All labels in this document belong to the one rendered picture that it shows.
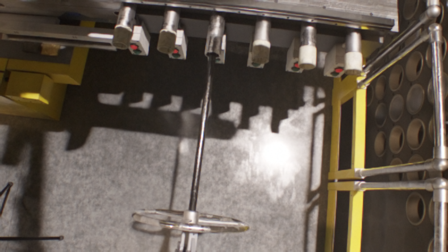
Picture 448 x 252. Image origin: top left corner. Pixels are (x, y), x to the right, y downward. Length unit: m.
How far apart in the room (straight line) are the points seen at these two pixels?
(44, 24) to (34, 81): 0.26
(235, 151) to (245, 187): 0.22
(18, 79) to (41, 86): 0.12
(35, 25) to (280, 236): 1.69
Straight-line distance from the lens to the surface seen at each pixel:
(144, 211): 1.14
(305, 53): 1.17
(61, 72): 1.61
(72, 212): 2.12
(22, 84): 1.67
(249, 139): 1.94
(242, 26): 1.27
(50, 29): 1.61
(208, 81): 1.10
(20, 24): 1.70
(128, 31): 1.23
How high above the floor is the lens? 1.91
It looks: 78 degrees down
